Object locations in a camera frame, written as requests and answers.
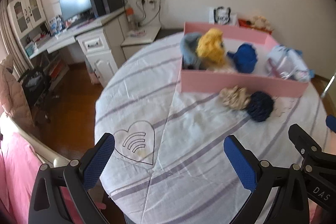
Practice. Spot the black office chair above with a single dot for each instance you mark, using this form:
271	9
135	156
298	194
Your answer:
36	90

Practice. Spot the bright blue scrunchie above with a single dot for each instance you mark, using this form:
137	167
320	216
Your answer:
245	57

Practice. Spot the blue plush doll hat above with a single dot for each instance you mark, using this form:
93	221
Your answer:
189	48

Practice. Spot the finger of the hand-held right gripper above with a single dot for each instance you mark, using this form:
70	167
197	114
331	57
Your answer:
331	124
304	140

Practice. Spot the white bed frame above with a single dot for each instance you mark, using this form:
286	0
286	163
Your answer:
31	140

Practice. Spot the black computer monitor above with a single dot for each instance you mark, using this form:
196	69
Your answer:
76	2

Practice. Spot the orange capped bottle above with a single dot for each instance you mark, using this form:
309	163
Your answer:
130	16

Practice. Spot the white desk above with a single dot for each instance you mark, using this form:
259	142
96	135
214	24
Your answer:
99	40

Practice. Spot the blue white packets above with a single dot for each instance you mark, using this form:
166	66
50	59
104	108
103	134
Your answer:
56	25

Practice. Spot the pink bag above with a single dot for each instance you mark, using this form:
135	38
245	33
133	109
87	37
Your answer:
95	77

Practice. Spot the pink padded jacket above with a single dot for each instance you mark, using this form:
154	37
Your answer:
13	92

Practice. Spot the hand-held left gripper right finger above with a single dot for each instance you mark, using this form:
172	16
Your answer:
240	161

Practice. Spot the navy scrunchie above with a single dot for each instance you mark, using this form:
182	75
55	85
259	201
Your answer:
260	107

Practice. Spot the beige plush bear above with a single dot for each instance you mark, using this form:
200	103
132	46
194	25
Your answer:
258	22

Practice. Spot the white tote bag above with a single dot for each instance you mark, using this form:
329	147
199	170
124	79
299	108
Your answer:
223	16

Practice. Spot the black white low bench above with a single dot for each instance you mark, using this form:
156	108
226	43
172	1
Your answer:
170	32

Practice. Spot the pink pencil case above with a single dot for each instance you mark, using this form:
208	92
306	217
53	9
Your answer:
137	33

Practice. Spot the pink bed blanket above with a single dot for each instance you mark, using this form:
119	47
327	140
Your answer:
18	161

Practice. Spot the yellow knitted toy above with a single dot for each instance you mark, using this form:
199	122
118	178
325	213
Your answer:
210	45

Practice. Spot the white side table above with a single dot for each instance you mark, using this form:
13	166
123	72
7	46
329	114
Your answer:
139	41

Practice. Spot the beige curtain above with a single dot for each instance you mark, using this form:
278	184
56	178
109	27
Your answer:
10	37

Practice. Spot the white glass-door cabinet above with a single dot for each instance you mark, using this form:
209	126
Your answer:
26	11

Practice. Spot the orange storage box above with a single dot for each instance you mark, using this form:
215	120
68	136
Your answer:
242	22

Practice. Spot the light pink printed quilt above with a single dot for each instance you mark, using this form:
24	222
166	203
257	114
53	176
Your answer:
316	214

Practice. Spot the pink cardboard box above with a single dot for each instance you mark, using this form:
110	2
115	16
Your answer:
210	82

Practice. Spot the beige scrunchie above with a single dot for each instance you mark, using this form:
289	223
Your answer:
233	98

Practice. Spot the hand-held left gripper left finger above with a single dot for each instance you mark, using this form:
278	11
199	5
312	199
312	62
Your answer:
98	161

